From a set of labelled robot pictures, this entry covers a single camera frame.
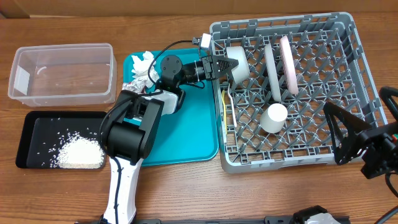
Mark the red silver snack wrapper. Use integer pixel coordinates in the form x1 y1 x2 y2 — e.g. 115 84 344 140
122 77 147 93

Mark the black tray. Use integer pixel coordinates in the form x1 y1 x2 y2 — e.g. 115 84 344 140
16 111 106 169

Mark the clear plastic bin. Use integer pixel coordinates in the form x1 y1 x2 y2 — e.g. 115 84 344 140
7 43 117 107

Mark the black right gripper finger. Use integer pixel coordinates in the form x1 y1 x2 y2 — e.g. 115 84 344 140
379 86 398 120
323 102 372 166

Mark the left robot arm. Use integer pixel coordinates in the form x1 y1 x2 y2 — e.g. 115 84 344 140
98 55 242 223

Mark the grey dishwasher rack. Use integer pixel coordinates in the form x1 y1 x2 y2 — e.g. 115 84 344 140
210 12 387 174

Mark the light grey plate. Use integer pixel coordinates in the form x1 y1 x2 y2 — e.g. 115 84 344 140
264 44 281 102

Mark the white rice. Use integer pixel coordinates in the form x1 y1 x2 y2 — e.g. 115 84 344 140
40 118 105 169

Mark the teal serving tray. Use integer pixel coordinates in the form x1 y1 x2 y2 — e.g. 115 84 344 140
123 48 219 167

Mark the yellow plastic spoon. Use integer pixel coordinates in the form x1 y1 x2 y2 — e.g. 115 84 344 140
221 90 228 133

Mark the grey bowl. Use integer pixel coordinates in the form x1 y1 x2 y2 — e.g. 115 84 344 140
226 46 250 83

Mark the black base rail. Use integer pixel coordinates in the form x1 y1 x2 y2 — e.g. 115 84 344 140
74 214 351 224

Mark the crumpled white napkin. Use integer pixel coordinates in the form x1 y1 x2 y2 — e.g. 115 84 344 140
131 51 159 89

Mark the pink plate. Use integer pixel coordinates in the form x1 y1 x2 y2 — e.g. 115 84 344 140
280 35 299 95

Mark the white cup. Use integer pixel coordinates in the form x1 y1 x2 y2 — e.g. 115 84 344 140
260 103 288 133

